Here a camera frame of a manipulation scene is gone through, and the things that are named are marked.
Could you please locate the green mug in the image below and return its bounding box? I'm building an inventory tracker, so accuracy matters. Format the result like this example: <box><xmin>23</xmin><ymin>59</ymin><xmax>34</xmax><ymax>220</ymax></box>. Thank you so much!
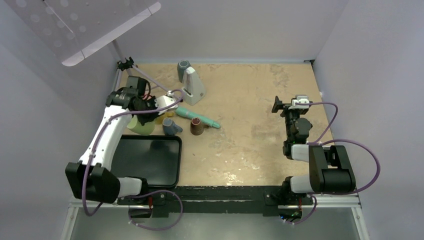
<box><xmin>126</xmin><ymin>115</ymin><xmax>156</xmax><ymax>136</ymax></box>

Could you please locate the blue-grey mug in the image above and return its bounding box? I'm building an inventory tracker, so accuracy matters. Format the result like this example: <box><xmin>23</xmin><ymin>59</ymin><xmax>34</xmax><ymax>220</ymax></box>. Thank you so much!
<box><xmin>162</xmin><ymin>117</ymin><xmax>183</xmax><ymax>136</ymax></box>

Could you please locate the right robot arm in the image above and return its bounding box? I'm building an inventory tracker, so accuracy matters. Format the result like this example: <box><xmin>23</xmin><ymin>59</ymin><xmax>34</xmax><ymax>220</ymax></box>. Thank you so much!
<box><xmin>269</xmin><ymin>95</ymin><xmax>356</xmax><ymax>204</ymax></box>

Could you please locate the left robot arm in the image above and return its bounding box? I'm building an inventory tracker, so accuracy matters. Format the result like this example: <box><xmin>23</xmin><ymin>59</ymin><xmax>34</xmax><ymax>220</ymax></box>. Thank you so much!
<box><xmin>65</xmin><ymin>76</ymin><xmax>159</xmax><ymax>205</ymax></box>

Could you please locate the yellow mug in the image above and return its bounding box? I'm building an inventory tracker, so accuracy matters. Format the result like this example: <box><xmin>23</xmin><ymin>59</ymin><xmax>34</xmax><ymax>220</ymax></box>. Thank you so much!
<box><xmin>154</xmin><ymin>111</ymin><xmax>175</xmax><ymax>125</ymax></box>

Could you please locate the brown mug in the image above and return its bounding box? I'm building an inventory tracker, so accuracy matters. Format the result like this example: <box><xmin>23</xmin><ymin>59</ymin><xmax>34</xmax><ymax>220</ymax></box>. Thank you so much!
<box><xmin>190</xmin><ymin>117</ymin><xmax>205</xmax><ymax>136</ymax></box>

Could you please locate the tripod stand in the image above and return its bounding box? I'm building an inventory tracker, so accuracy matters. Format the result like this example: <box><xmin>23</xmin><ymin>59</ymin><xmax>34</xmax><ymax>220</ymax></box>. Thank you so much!
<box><xmin>112</xmin><ymin>39</ymin><xmax>169</xmax><ymax>92</ymax></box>

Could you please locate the teal toy microphone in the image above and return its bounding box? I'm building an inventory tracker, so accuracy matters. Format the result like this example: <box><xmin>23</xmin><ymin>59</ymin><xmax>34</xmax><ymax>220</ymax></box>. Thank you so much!
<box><xmin>175</xmin><ymin>106</ymin><xmax>221</xmax><ymax>129</ymax></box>

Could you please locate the white metronome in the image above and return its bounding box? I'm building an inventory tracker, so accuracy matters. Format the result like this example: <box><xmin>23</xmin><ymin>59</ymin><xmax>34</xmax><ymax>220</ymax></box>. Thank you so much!
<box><xmin>181</xmin><ymin>66</ymin><xmax>206</xmax><ymax>106</ymax></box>

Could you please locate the dark teal cup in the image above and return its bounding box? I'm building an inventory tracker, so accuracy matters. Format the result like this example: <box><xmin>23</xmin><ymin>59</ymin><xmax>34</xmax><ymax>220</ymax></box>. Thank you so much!
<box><xmin>177</xmin><ymin>60</ymin><xmax>191</xmax><ymax>83</ymax></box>

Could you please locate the black tray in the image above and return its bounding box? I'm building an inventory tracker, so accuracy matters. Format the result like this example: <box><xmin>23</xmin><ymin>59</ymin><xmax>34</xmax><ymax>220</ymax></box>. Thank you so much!
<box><xmin>111</xmin><ymin>134</ymin><xmax>183</xmax><ymax>188</ymax></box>

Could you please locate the perforated light panel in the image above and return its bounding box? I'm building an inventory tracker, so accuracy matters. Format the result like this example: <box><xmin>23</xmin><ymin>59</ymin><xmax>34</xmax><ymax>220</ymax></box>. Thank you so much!
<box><xmin>4</xmin><ymin>0</ymin><xmax>162</xmax><ymax>67</ymax></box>

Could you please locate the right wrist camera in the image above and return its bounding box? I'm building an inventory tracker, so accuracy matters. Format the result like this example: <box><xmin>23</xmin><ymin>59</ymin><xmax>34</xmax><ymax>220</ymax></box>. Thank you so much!
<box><xmin>289</xmin><ymin>95</ymin><xmax>311</xmax><ymax>110</ymax></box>

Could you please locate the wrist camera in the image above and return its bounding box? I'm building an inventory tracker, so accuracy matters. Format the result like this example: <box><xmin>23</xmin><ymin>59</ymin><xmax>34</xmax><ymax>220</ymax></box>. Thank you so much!
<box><xmin>289</xmin><ymin>95</ymin><xmax>311</xmax><ymax>110</ymax></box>
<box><xmin>154</xmin><ymin>91</ymin><xmax>179</xmax><ymax>114</ymax></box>

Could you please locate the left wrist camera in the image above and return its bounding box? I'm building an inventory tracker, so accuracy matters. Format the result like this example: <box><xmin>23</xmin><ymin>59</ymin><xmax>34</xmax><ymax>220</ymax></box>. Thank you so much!
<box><xmin>154</xmin><ymin>91</ymin><xmax>179</xmax><ymax>114</ymax></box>

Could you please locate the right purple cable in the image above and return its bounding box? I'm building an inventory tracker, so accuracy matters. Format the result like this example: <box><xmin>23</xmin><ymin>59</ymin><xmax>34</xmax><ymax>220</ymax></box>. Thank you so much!
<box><xmin>282</xmin><ymin>100</ymin><xmax>381</xmax><ymax>226</ymax></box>

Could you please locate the purple cable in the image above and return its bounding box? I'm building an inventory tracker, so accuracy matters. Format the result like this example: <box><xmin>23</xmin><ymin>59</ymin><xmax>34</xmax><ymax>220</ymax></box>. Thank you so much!
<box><xmin>81</xmin><ymin>88</ymin><xmax>185</xmax><ymax>232</ymax></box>
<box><xmin>282</xmin><ymin>100</ymin><xmax>381</xmax><ymax>226</ymax></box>

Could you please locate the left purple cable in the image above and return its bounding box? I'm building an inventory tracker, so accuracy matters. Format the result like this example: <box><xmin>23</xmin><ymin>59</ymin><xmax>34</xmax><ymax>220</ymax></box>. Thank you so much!
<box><xmin>81</xmin><ymin>88</ymin><xmax>185</xmax><ymax>232</ymax></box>

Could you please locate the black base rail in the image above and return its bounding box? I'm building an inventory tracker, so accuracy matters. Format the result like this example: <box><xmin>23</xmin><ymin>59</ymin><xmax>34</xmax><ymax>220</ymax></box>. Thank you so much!
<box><xmin>117</xmin><ymin>185</ymin><xmax>314</xmax><ymax>219</ymax></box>

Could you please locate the aluminium frame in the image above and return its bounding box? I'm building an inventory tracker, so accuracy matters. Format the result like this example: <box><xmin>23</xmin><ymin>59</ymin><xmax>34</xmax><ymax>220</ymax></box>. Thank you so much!
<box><xmin>60</xmin><ymin>195</ymin><xmax>370</xmax><ymax>240</ymax></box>

